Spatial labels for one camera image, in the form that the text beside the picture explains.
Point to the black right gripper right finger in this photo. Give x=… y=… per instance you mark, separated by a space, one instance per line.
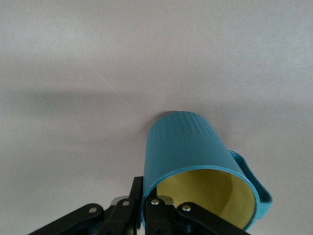
x=159 y=220

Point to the teal cup yellow inside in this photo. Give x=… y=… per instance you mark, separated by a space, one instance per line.
x=183 y=147

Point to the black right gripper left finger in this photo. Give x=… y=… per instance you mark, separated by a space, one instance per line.
x=117 y=220

